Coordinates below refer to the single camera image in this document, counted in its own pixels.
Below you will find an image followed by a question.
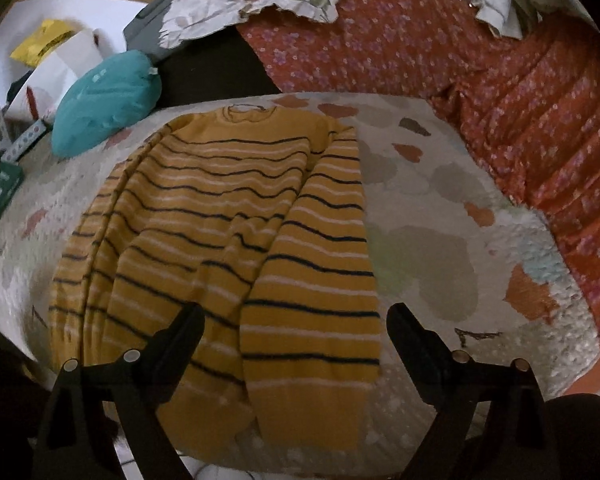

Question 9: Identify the yellow striped knit sweater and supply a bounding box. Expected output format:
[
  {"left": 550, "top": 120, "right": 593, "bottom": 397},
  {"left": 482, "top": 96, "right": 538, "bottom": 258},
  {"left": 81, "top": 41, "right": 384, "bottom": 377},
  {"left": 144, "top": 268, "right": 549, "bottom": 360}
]
[{"left": 48, "top": 107, "right": 381, "bottom": 458}]

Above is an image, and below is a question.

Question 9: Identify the white heart-patterned blanket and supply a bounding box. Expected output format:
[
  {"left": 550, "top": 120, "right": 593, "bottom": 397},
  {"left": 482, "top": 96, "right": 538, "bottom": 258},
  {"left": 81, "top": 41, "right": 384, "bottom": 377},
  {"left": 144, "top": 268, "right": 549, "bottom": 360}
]
[{"left": 0, "top": 91, "right": 600, "bottom": 476}]

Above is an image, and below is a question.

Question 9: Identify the white patterned strip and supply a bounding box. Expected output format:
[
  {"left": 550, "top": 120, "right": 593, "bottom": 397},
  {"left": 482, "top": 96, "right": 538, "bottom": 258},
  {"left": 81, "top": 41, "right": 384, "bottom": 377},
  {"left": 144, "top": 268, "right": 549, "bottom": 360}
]
[{"left": 1, "top": 119, "right": 47, "bottom": 164}]

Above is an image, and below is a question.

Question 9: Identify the red floral bedsheet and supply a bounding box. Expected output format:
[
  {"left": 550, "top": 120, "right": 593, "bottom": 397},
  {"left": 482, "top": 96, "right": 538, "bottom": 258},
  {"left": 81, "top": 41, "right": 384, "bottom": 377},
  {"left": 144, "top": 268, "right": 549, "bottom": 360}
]
[{"left": 237, "top": 0, "right": 600, "bottom": 369}]

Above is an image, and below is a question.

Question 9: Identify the teal pillow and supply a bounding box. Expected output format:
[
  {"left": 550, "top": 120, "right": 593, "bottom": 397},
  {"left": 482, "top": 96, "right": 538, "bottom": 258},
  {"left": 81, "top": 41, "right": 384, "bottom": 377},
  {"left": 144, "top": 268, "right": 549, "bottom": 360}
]
[{"left": 50, "top": 50, "right": 161, "bottom": 158}]

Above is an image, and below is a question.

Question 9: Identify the white paper bag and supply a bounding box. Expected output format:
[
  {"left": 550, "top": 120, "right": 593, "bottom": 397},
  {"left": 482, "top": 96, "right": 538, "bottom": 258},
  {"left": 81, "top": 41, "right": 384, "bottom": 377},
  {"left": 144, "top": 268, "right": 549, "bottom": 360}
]
[{"left": 6, "top": 29, "right": 102, "bottom": 122}]

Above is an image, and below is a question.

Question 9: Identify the grey folded garment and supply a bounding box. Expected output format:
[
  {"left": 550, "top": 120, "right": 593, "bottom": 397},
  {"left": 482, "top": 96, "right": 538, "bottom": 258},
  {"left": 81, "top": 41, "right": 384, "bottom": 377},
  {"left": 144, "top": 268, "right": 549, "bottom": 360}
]
[{"left": 123, "top": 0, "right": 173, "bottom": 62}]

